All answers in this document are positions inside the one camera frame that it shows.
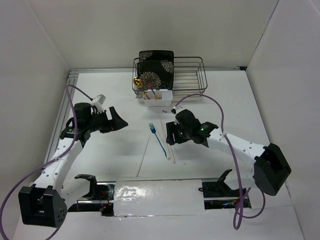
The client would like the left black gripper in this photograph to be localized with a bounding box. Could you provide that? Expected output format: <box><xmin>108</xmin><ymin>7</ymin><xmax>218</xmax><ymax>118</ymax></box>
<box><xmin>86</xmin><ymin>106</ymin><xmax>128</xmax><ymax>134</ymax></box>

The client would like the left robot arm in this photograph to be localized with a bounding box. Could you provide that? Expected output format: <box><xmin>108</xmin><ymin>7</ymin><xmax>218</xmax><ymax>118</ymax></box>
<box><xmin>18</xmin><ymin>102</ymin><xmax>129</xmax><ymax>228</ymax></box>

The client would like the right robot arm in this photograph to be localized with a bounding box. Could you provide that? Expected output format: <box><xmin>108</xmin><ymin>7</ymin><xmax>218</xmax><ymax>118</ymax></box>
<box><xmin>165</xmin><ymin>109</ymin><xmax>292</xmax><ymax>196</ymax></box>

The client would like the white utensil caddy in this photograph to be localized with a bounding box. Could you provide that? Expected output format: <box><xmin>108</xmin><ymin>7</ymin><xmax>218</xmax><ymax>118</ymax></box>
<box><xmin>142</xmin><ymin>89</ymin><xmax>173</xmax><ymax>107</ymax></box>

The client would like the front black floral plate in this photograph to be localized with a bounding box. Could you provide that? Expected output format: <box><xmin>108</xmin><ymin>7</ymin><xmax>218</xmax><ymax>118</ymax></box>
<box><xmin>137</xmin><ymin>60</ymin><xmax>174</xmax><ymax>90</ymax></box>

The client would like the black floral plate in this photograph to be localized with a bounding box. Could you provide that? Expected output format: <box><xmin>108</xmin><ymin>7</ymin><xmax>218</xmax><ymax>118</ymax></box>
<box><xmin>138</xmin><ymin>50</ymin><xmax>174</xmax><ymax>74</ymax></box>
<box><xmin>137</xmin><ymin>60</ymin><xmax>174</xmax><ymax>90</ymax></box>

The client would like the rear black floral plate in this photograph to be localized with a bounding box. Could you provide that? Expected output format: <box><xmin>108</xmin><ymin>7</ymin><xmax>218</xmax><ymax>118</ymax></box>
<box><xmin>138</xmin><ymin>50</ymin><xmax>174</xmax><ymax>74</ymax></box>

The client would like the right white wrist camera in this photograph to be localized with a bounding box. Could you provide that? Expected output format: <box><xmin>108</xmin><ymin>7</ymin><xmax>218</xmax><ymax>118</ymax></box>
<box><xmin>171</xmin><ymin>105</ymin><xmax>182</xmax><ymax>115</ymax></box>

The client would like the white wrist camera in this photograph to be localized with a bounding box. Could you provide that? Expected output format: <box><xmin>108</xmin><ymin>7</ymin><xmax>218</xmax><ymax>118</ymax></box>
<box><xmin>90</xmin><ymin>94</ymin><xmax>106</xmax><ymax>113</ymax></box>
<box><xmin>171</xmin><ymin>105</ymin><xmax>182</xmax><ymax>115</ymax></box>

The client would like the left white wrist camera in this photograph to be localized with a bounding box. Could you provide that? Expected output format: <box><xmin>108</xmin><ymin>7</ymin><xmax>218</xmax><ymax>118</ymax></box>
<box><xmin>90</xmin><ymin>94</ymin><xmax>106</xmax><ymax>113</ymax></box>

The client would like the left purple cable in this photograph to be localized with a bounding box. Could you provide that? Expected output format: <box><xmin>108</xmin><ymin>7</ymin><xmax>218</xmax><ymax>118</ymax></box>
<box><xmin>0</xmin><ymin>84</ymin><xmax>98</xmax><ymax>240</ymax></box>

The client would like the purple cable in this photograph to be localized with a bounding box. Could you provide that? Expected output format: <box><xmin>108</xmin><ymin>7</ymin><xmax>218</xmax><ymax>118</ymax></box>
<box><xmin>174</xmin><ymin>93</ymin><xmax>266</xmax><ymax>230</ymax></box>
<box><xmin>0</xmin><ymin>84</ymin><xmax>98</xmax><ymax>240</ymax></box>

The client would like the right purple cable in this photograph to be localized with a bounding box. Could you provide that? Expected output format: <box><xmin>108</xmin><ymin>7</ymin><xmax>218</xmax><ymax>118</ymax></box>
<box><xmin>174</xmin><ymin>93</ymin><xmax>266</xmax><ymax>230</ymax></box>

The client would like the wire dish rack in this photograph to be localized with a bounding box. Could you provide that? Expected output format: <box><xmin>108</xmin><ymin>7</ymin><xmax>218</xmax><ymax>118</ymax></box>
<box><xmin>132</xmin><ymin>54</ymin><xmax>208</xmax><ymax>100</ymax></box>

